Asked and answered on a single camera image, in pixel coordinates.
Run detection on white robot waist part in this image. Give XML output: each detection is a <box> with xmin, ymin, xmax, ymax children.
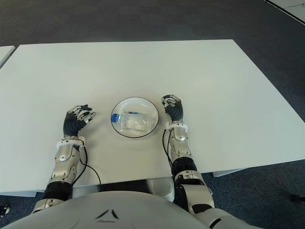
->
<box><xmin>146</xmin><ymin>178</ymin><xmax>175</xmax><ymax>203</ymax></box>

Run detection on small black white object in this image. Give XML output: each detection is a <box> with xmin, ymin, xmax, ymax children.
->
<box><xmin>0</xmin><ymin>202</ymin><xmax>10</xmax><ymax>218</ymax></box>

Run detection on white table support panel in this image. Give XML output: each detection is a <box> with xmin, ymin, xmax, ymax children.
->
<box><xmin>212</xmin><ymin>167</ymin><xmax>246</xmax><ymax>178</ymax></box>
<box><xmin>0</xmin><ymin>188</ymin><xmax>37</xmax><ymax>198</ymax></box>

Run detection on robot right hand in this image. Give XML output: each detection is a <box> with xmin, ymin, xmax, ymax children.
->
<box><xmin>161</xmin><ymin>94</ymin><xmax>185</xmax><ymax>123</ymax></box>

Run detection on neighbouring white table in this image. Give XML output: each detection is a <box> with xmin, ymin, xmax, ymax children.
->
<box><xmin>0</xmin><ymin>45</ymin><xmax>16</xmax><ymax>69</ymax></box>

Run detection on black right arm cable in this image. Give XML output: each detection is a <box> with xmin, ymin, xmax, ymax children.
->
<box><xmin>163</xmin><ymin>128</ymin><xmax>174</xmax><ymax>169</ymax></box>

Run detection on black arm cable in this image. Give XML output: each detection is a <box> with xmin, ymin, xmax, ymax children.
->
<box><xmin>71</xmin><ymin>143</ymin><xmax>102</xmax><ymax>192</ymax></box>
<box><xmin>163</xmin><ymin>128</ymin><xmax>174</xmax><ymax>169</ymax></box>

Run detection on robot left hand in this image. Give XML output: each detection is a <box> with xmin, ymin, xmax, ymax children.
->
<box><xmin>62</xmin><ymin>104</ymin><xmax>97</xmax><ymax>139</ymax></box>

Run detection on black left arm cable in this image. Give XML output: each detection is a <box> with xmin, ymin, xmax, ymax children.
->
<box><xmin>71</xmin><ymin>143</ymin><xmax>102</xmax><ymax>192</ymax></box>

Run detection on grey robot torso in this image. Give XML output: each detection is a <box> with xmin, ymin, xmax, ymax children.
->
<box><xmin>0</xmin><ymin>189</ymin><xmax>305</xmax><ymax>229</ymax></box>

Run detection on white plate black rim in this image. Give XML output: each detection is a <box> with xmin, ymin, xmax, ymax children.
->
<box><xmin>110</xmin><ymin>96</ymin><xmax>160</xmax><ymax>139</ymax></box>

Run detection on clear water bottle blue cap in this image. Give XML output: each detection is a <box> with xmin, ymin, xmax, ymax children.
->
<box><xmin>111</xmin><ymin>111</ymin><xmax>154</xmax><ymax>131</ymax></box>

